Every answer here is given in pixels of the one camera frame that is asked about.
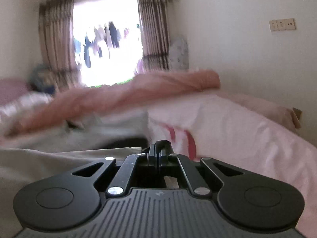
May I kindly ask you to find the grey and black shirt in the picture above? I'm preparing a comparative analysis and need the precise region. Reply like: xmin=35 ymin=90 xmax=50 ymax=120
xmin=1 ymin=110 xmax=149 ymax=237

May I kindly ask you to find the pile of clothes by curtain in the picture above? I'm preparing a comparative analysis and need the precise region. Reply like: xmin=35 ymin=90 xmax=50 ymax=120
xmin=29 ymin=64 xmax=55 ymax=95

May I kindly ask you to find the pink printed bed sheet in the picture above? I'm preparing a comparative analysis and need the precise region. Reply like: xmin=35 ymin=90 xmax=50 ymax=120
xmin=148 ymin=90 xmax=316 ymax=237

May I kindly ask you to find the white pastel patterned quilt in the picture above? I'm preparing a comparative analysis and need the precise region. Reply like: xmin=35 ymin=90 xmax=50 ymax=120
xmin=1 ymin=92 xmax=53 ymax=124

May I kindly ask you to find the mauve quilted headboard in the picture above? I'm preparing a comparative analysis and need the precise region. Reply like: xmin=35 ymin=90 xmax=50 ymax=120
xmin=0 ymin=77 xmax=31 ymax=105

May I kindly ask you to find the salmon pink duvet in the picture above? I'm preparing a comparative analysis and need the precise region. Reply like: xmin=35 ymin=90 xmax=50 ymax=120
xmin=5 ymin=70 xmax=220 ymax=137

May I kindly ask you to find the left striped brown curtain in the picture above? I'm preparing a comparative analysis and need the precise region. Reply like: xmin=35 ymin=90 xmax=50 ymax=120
xmin=38 ymin=0 xmax=80 ymax=92

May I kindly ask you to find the striped brown curtain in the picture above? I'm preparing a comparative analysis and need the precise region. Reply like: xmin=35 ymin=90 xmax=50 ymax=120
xmin=38 ymin=0 xmax=80 ymax=92
xmin=137 ymin=0 xmax=170 ymax=71

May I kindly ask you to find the right striped brown curtain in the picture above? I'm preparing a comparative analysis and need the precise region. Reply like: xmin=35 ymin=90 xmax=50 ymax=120
xmin=137 ymin=0 xmax=170 ymax=71

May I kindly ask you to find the wall socket plate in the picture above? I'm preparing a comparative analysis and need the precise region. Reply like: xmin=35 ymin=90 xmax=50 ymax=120
xmin=269 ymin=18 xmax=297 ymax=32

